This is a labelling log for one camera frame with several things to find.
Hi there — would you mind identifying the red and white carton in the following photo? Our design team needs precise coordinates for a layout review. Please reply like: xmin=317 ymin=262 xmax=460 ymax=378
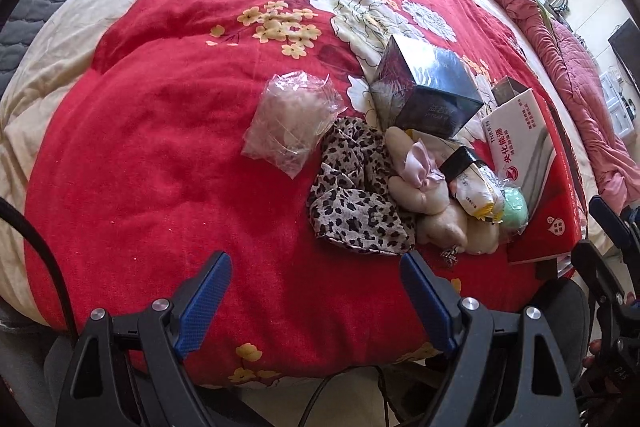
xmin=482 ymin=89 xmax=556 ymax=215

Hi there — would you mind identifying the clear plastic bag with fluff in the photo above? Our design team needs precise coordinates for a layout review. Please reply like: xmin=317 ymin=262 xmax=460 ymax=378
xmin=242 ymin=70 xmax=346 ymax=178

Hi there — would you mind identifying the white drawer cabinet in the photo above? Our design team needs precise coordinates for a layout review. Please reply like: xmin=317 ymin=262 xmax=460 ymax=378
xmin=600 ymin=70 xmax=637 ymax=145

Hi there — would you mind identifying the white yellow snack packet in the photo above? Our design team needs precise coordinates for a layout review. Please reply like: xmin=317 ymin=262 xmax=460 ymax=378
xmin=439 ymin=146 xmax=506 ymax=223

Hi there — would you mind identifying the black square gift box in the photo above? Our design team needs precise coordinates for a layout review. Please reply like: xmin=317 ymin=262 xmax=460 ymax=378
xmin=369 ymin=35 xmax=484 ymax=139

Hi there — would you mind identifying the red floral blanket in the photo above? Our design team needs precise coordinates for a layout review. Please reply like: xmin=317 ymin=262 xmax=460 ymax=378
xmin=22 ymin=0 xmax=589 ymax=389

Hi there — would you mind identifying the green egg-shaped sponge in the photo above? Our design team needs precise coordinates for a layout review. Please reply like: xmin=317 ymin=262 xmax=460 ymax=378
xmin=502 ymin=186 xmax=528 ymax=232

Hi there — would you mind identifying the cream plush toy pink bow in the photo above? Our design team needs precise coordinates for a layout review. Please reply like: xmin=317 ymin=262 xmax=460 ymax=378
xmin=384 ymin=127 xmax=499 ymax=255

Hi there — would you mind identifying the dark shallow tray box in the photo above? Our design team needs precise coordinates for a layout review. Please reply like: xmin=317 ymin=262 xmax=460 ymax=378
xmin=492 ymin=77 xmax=586 ymax=265

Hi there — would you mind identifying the leopard print cloth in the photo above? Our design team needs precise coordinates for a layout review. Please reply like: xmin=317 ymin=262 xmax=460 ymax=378
xmin=307 ymin=117 xmax=416 ymax=256

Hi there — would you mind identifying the pink quilted comforter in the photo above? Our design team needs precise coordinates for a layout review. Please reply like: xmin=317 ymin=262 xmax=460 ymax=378
xmin=495 ymin=0 xmax=639 ymax=212

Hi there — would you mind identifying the black wall television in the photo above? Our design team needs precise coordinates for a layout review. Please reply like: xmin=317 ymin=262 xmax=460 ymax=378
xmin=608 ymin=18 xmax=640 ymax=91

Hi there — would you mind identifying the black cable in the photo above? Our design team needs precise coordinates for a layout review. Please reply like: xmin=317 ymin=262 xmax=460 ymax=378
xmin=0 ymin=196 xmax=80 ymax=343

